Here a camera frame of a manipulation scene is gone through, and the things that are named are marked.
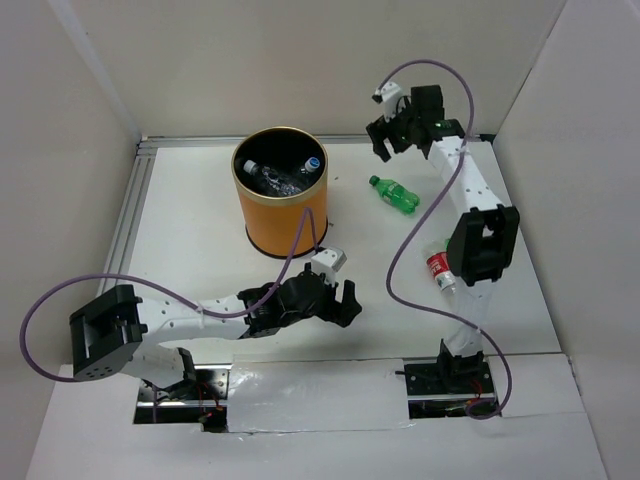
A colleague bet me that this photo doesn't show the small green soda bottle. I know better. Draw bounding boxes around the small green soda bottle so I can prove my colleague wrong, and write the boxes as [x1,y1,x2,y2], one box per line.
[369,175,420,215]

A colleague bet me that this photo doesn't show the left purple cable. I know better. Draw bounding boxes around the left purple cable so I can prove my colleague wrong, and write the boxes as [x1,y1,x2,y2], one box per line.
[19,207,329,384]

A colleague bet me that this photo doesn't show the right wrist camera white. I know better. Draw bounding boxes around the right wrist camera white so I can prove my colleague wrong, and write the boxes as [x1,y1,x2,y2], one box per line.
[372,81,405,123]

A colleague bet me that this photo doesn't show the shiny white tape sheet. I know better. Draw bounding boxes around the shiny white tape sheet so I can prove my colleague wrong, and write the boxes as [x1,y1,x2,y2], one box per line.
[227,359,410,433]

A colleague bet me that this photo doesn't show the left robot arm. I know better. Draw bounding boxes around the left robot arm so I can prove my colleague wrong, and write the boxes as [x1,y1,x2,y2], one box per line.
[69,263,362,399]

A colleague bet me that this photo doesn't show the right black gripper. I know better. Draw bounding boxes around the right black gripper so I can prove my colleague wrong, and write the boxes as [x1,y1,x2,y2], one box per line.
[365,96,419,163]

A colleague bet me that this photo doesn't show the orange cylindrical bin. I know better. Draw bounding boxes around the orange cylindrical bin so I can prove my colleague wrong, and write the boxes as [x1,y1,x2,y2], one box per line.
[231,126,328,258]

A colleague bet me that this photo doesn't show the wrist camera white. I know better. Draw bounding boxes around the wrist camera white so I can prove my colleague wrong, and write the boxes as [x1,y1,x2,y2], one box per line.
[372,81,405,123]
[310,247,347,285]

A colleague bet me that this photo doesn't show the clear bottle front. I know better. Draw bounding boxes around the clear bottle front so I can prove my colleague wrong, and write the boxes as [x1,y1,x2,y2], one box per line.
[296,157,321,182]

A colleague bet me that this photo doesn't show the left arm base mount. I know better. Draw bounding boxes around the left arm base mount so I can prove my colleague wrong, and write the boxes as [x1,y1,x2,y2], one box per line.
[133,348,231,433]

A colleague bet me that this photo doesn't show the clear bottle white cap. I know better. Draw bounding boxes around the clear bottle white cap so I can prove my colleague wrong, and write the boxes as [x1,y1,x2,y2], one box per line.
[243,160,302,198]

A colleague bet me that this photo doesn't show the red label red cap bottle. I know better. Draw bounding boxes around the red label red cap bottle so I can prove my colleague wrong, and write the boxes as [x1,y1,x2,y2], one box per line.
[425,243,456,298]

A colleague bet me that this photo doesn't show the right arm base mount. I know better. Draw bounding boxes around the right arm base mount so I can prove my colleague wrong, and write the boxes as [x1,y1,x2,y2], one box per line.
[395,342,499,419]

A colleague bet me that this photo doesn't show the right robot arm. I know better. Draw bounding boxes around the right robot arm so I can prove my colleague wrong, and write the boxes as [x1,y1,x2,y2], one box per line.
[366,81,520,392]

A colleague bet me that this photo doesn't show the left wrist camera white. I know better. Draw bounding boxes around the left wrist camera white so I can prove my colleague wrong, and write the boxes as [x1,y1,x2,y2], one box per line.
[310,247,347,285]

